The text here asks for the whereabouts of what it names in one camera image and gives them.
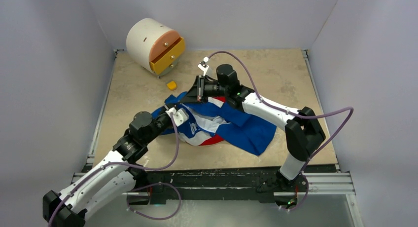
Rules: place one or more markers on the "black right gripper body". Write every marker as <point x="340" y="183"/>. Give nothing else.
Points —
<point x="214" y="89"/>

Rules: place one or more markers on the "blue white red jacket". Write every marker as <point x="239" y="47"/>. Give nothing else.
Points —
<point x="215" y="121"/>

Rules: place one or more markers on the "small yellow grey block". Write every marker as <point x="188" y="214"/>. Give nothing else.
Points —
<point x="171" y="85"/>

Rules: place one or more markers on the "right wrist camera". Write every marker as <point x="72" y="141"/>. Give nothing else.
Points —
<point x="204" y="67"/>

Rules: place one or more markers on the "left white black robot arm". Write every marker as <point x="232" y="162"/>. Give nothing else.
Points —
<point x="114" y="175"/>

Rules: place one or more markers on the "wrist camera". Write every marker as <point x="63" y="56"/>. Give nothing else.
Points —
<point x="204" y="67"/>
<point x="180" y="116"/>

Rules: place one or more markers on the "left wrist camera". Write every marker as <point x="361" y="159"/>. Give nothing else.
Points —
<point x="180" y="116"/>

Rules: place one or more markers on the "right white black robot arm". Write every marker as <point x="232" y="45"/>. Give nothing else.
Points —
<point x="303" y="133"/>

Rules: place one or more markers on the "round white drawer cabinet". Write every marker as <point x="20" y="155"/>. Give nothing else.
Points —
<point x="154" y="46"/>

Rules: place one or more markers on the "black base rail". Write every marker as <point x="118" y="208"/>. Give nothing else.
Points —
<point x="262" y="184"/>

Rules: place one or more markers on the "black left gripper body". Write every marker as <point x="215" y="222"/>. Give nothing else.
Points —
<point x="160" y="121"/>

